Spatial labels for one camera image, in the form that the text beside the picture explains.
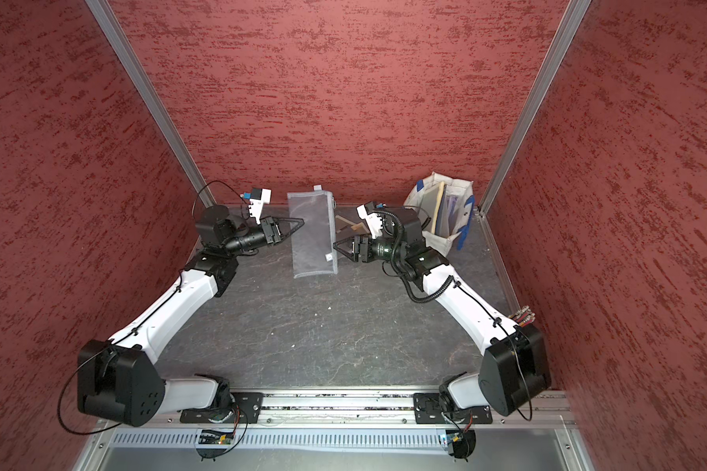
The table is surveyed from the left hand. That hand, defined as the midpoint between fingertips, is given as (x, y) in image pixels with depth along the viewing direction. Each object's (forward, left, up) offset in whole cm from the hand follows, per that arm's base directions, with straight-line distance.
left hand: (302, 228), depth 71 cm
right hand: (-3, -9, -5) cm, 11 cm away
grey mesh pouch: (-1, -3, -1) cm, 3 cm away
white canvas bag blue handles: (+21, -42, -12) cm, 49 cm away
